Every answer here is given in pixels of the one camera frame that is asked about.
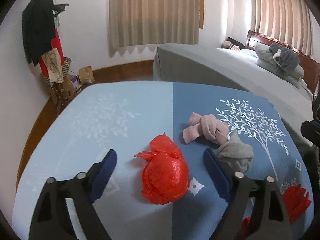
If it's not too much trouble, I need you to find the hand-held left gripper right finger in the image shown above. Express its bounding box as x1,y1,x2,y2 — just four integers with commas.
203,148,292,240

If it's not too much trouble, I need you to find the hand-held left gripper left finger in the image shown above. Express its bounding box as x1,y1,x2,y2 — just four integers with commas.
29,149,118,240

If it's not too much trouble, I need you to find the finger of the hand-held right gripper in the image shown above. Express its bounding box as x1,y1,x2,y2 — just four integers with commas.
301,120,320,144

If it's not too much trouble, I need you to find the red plastic bag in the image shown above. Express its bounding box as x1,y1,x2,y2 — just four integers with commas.
134,133,190,205

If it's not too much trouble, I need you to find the knotted grey sock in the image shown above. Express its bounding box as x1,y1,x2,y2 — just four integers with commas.
215,131,255,174

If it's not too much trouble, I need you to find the knotted pink sock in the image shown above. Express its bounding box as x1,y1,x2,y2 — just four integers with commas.
182,112,229,145

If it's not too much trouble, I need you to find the blue leaf-print tablecloth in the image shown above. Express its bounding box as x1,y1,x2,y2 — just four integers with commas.
12,81,318,240

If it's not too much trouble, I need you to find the dark grey garment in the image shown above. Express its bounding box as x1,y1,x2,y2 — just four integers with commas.
269,43,301,76

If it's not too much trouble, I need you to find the wooden coat rack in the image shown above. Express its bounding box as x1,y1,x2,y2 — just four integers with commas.
35,0,73,116

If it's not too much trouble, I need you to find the folded grey quilt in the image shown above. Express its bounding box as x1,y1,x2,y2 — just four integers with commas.
254,42,304,88

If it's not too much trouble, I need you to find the brown cardboard bag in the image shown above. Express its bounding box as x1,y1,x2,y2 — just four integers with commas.
48,75,74,104

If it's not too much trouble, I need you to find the purple and white bag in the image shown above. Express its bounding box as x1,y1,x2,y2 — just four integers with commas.
69,74,82,92

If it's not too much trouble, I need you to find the brown paper bag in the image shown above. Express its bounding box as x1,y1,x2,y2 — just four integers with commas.
79,66,94,84

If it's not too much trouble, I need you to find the pale pillow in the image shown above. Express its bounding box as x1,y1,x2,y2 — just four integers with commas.
240,49,258,58

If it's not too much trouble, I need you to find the bed with grey sheet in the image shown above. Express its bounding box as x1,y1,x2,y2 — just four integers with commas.
152,44,320,140

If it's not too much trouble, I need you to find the wooden headboard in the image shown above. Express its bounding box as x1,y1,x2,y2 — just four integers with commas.
245,30,320,98

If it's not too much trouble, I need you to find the striped bag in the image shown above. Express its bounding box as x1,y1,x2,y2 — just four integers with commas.
46,57,72,88

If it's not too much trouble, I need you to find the black bag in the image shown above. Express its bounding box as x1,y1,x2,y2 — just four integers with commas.
225,37,247,49

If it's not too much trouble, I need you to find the beige tote bag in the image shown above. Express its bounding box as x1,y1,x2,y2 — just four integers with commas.
41,49,64,84

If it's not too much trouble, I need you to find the pink bundle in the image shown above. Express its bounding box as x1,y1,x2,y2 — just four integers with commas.
221,41,240,51

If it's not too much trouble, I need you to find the red garment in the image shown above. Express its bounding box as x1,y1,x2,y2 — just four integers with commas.
38,29,63,78

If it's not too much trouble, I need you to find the black jacket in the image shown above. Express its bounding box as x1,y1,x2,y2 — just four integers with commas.
22,0,56,67

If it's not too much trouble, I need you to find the wide beige curtain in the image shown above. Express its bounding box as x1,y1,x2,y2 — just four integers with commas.
108,0,200,57

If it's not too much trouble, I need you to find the wooden window frame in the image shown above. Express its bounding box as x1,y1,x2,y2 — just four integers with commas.
198,0,204,29

